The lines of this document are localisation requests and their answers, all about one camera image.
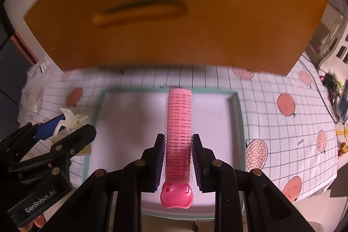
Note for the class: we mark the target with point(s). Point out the open lower wooden drawer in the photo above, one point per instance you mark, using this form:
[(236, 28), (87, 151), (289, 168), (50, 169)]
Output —
[(258, 35)]

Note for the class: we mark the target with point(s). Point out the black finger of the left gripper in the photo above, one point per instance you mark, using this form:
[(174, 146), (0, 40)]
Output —
[(58, 157)]

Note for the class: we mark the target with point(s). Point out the clutter of small items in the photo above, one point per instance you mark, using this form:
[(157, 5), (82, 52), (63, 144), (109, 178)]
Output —
[(337, 94)]

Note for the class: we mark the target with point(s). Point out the white shelf rack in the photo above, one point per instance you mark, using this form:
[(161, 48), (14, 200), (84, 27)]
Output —
[(326, 36)]

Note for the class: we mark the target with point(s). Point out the white tray teal rim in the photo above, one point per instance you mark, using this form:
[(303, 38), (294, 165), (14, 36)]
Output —
[(128, 121)]

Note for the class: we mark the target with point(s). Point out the pink hair roller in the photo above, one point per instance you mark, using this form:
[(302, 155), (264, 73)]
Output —
[(176, 192)]

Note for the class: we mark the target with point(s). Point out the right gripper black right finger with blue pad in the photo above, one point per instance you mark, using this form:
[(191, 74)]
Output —
[(266, 207)]

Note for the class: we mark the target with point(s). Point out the person's hand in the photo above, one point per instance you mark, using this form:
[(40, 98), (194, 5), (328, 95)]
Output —
[(37, 223)]

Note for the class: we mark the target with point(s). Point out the white plastic clip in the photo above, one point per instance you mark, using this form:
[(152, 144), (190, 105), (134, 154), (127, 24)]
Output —
[(70, 122)]

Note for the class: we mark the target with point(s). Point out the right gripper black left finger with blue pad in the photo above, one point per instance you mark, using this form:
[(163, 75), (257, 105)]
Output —
[(116, 196)]

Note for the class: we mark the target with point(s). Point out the dark monitor screen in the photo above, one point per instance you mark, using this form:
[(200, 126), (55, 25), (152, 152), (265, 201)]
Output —
[(13, 76)]

